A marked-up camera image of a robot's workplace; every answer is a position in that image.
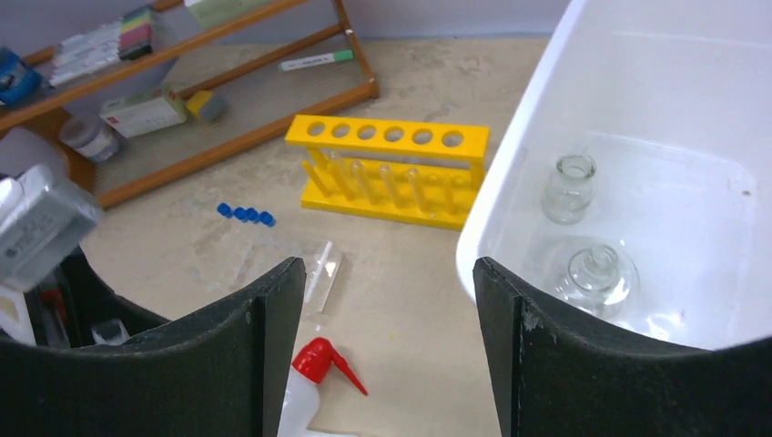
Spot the clear tube rack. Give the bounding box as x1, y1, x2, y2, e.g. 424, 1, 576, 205
187, 235, 345, 315

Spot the wooden shelf rack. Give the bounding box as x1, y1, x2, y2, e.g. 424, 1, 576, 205
1, 1, 380, 208

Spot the glass conical flask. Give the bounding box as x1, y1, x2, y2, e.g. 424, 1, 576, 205
549, 244, 640, 321

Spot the blue cap tube one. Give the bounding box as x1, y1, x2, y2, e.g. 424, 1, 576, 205
217, 203, 233, 219

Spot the red nozzle wash bottle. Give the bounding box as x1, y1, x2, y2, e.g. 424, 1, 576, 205
276, 336, 371, 437

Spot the blue cap tube two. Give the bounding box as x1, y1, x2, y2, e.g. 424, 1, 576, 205
233, 207, 249, 222

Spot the blue cap tube four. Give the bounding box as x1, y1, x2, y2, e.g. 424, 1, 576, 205
258, 211, 276, 228

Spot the white green box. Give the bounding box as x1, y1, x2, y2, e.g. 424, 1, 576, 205
184, 0, 271, 29

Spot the small glass beaker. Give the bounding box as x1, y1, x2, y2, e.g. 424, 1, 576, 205
542, 154, 597, 226

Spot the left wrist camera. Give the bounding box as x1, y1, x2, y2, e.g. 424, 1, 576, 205
1, 164, 103, 292

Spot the white plastic bin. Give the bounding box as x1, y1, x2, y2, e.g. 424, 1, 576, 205
456, 1, 771, 349

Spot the white flat box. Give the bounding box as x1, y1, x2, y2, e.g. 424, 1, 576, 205
99, 87, 188, 138

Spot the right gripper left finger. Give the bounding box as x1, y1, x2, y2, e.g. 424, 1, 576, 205
1, 275, 301, 436

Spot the green white marker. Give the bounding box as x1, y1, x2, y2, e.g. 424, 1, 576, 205
279, 49, 355, 72

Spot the coloured marker pack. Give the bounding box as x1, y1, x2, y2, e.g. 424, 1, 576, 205
48, 5, 157, 87

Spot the blue lid jar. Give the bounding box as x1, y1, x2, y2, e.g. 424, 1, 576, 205
1, 46, 43, 107

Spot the blue cap tube three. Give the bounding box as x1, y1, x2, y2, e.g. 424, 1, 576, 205
245, 208, 260, 223

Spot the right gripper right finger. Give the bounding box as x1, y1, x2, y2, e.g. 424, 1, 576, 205
473, 258, 771, 436

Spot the small clear jar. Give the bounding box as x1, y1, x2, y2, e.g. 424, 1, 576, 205
58, 115, 120, 163

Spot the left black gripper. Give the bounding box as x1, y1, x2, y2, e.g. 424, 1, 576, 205
25, 248, 168, 349

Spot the yellow test tube rack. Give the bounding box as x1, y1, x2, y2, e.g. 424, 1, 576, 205
285, 115, 491, 230

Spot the yellow sponge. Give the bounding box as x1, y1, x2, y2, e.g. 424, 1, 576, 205
185, 90, 227, 123

